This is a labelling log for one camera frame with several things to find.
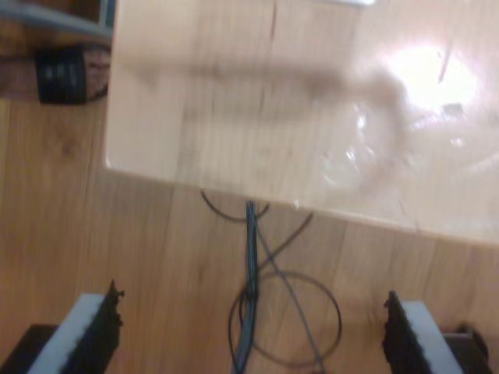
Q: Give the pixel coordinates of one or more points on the clear plastic sheet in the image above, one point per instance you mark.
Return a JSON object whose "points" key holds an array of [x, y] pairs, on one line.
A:
{"points": [[362, 156]]}

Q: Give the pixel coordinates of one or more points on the grey metal frame bar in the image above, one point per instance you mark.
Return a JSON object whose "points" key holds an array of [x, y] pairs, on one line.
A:
{"points": [[58, 17]]}

